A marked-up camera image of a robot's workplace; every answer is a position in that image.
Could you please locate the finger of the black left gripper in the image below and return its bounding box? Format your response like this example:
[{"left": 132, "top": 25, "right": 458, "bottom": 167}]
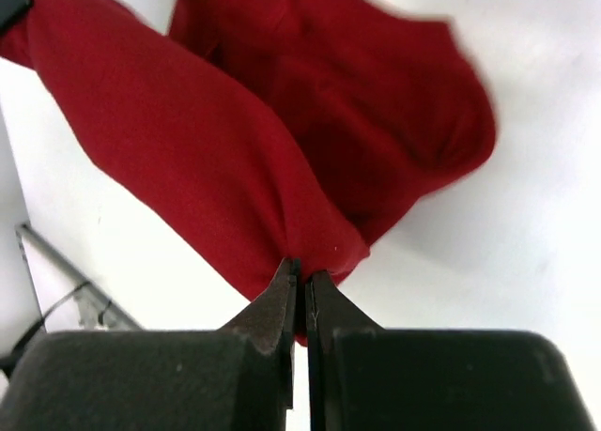
[{"left": 0, "top": 0, "right": 33, "bottom": 30}]

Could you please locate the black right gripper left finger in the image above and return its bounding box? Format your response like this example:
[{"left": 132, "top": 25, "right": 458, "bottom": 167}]
[{"left": 218, "top": 258, "right": 301, "bottom": 354}]

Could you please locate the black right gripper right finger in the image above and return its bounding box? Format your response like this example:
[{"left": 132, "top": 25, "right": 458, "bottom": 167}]
[{"left": 306, "top": 271, "right": 383, "bottom": 351}]

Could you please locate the red polo t shirt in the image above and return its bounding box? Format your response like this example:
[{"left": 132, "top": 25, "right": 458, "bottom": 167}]
[{"left": 0, "top": 0, "right": 499, "bottom": 303}]

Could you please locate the black cable near rail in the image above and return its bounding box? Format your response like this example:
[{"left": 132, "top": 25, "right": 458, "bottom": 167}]
[{"left": 0, "top": 280, "right": 114, "bottom": 371}]

